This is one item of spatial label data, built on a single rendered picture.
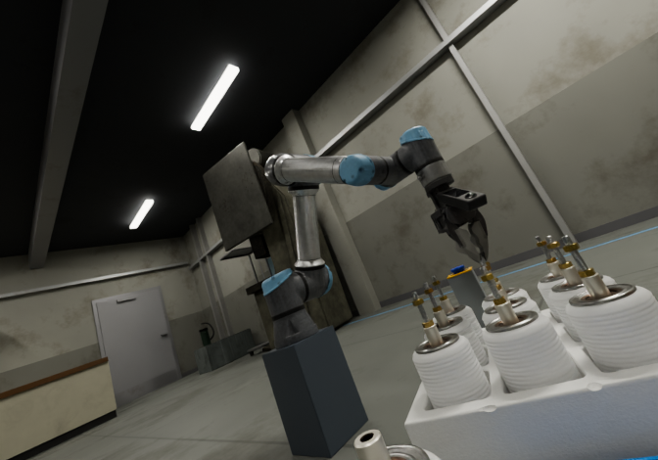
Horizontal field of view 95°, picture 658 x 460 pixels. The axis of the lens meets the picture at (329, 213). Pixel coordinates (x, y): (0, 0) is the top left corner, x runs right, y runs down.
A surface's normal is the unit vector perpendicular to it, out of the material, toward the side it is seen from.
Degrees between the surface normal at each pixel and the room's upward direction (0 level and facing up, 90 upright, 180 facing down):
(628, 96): 90
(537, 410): 90
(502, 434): 90
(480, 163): 90
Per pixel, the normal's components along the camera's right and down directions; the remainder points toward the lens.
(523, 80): -0.66, 0.06
